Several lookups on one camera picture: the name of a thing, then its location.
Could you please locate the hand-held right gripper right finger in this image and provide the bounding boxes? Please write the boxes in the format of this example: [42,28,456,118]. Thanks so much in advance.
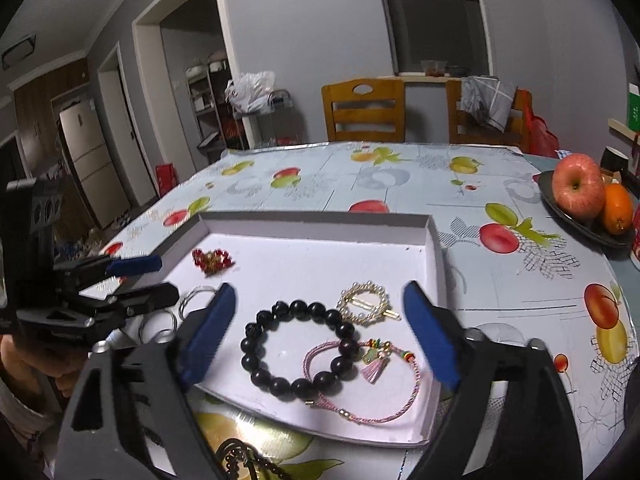
[402,280,586,480]

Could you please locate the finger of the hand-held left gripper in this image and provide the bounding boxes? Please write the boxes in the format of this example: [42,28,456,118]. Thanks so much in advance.
[75,282,180,328]
[52,253,164,288]

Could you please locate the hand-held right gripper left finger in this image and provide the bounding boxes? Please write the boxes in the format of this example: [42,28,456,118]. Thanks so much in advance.
[54,282,237,480]

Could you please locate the silver bangle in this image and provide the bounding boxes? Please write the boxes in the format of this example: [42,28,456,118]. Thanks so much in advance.
[137,309,177,345]
[177,284,222,320]

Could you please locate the black bead bracelet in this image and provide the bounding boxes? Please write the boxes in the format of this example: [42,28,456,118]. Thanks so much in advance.
[240,300,362,402]

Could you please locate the red bead bracelet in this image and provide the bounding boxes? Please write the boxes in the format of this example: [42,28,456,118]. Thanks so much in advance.
[191,247,236,277]

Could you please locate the pearl hair clip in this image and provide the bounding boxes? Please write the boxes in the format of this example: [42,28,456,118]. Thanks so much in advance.
[336,282,401,327]

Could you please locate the pink cord bracelet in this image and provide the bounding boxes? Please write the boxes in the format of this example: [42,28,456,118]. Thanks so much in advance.
[302,338,422,424]

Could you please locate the grey shallow cardboard box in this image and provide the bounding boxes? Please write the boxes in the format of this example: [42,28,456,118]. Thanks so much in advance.
[150,211,449,449]

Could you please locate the person's left forearm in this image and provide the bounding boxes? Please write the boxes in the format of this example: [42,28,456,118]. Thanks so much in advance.
[0,374,58,466]

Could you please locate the person's left hand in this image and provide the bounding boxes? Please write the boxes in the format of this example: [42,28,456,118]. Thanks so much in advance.
[0,332,78,413]

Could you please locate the red box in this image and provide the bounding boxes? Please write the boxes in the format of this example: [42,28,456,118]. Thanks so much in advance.
[155,163,180,197]

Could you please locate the silver refrigerator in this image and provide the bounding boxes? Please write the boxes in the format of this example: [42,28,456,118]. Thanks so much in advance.
[58,99,132,231]

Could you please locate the white door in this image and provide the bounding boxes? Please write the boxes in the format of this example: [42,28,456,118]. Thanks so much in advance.
[97,44,157,207]

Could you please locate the fruit print tablecloth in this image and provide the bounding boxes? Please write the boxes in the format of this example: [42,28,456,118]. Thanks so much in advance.
[95,141,640,480]

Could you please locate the metal storage shelf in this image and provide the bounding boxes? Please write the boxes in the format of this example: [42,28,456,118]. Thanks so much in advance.
[185,59,237,155]

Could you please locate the dark plate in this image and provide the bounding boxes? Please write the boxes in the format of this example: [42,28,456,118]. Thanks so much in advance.
[537,169,639,251]

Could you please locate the wooden chair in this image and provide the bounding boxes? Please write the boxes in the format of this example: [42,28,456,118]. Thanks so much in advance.
[445,79,531,154]
[321,78,406,144]

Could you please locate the white plastic bag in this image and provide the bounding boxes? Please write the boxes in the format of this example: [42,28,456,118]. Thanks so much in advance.
[224,70,276,114]

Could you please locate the red apple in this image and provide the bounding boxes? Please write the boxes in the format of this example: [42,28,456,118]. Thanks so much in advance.
[551,153,607,220]

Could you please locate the orange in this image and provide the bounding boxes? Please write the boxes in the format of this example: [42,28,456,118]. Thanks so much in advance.
[600,183,636,236]

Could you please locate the red bag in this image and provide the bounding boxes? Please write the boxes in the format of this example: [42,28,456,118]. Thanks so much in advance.
[519,89,562,159]

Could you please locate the grey checked cloth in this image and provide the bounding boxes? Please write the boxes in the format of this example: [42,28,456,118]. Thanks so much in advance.
[460,75,519,134]

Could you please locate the black mug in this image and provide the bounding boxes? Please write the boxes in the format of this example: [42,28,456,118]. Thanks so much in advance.
[599,145,630,176]

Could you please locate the green box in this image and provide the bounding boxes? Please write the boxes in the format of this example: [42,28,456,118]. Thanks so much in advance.
[625,82,640,131]

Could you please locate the dark chain bracelet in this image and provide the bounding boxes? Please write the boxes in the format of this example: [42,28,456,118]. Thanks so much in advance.
[215,437,297,480]

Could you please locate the white frame window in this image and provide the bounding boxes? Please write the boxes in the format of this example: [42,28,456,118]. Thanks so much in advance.
[374,0,497,79]

